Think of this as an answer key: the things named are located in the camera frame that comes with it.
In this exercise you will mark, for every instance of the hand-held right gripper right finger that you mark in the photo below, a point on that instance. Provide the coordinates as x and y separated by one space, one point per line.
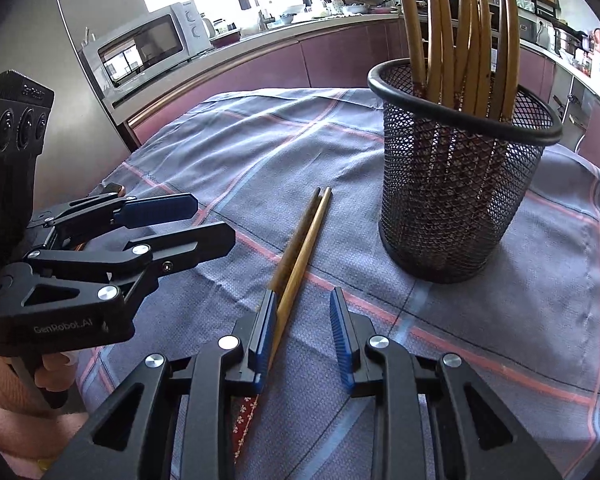
344 340

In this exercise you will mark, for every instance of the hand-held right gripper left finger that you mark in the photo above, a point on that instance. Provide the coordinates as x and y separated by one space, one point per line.
262 345

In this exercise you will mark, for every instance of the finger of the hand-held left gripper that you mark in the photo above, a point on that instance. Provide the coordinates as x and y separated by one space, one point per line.
155 208
195 242

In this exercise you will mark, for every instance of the black mesh utensil holder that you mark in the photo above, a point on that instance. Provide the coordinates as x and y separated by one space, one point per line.
455 210

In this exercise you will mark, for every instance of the bunch of bamboo chopsticks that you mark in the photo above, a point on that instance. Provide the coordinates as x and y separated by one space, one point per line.
440 35

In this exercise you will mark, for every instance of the person's left forearm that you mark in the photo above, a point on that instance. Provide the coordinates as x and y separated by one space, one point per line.
10 410

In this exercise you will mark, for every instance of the person's left hand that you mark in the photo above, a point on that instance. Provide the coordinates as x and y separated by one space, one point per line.
55 372

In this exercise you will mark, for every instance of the dark copper-edged object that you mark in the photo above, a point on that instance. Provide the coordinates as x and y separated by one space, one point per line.
114 189

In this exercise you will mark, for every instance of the grey checked tablecloth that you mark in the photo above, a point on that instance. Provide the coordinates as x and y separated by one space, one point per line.
480 335

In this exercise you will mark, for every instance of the white microwave oven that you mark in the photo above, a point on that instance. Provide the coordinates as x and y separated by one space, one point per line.
145 45

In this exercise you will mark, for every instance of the grey refrigerator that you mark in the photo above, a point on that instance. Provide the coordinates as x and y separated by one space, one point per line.
80 10

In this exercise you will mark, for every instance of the maroon kitchen cabinets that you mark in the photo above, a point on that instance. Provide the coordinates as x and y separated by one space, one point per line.
340 55

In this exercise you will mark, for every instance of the steel pot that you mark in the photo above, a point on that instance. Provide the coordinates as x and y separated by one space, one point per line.
570 41

